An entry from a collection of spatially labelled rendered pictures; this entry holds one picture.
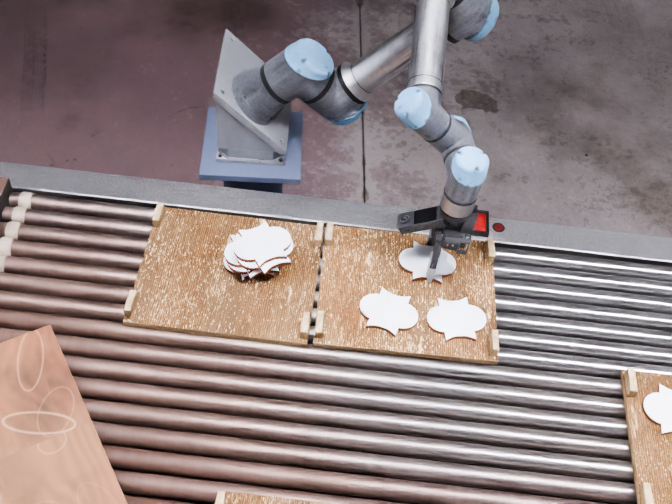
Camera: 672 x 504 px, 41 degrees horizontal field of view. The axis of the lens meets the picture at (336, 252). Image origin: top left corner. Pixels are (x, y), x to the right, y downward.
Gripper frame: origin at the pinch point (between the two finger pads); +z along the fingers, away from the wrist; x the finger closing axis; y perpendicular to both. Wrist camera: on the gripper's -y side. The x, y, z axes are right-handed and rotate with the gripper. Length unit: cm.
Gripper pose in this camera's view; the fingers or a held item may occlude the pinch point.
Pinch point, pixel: (427, 261)
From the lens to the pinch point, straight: 213.4
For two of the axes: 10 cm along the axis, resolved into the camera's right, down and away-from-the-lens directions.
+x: 0.8, -7.6, 6.4
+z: -1.3, 6.3, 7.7
